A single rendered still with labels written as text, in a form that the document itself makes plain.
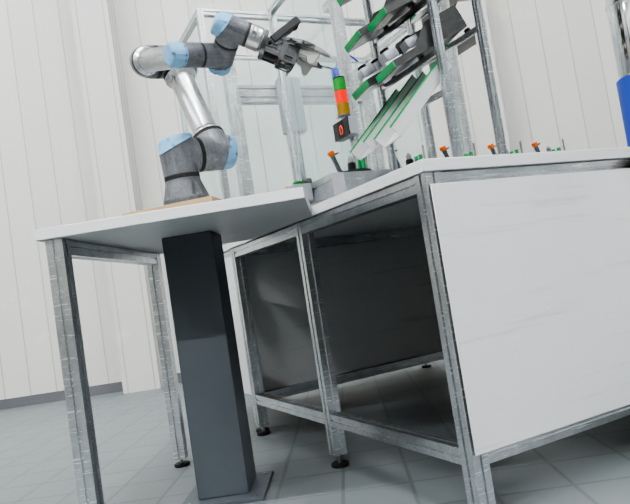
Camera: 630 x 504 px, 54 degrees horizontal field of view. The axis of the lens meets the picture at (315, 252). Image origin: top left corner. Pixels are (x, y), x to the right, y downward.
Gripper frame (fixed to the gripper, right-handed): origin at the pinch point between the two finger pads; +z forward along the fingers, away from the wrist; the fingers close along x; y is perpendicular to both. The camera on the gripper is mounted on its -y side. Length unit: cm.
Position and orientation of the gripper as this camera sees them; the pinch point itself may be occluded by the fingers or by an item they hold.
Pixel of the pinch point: (323, 59)
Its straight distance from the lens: 202.6
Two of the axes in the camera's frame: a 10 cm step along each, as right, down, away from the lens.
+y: -2.7, 9.4, -1.9
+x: 2.7, -1.1, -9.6
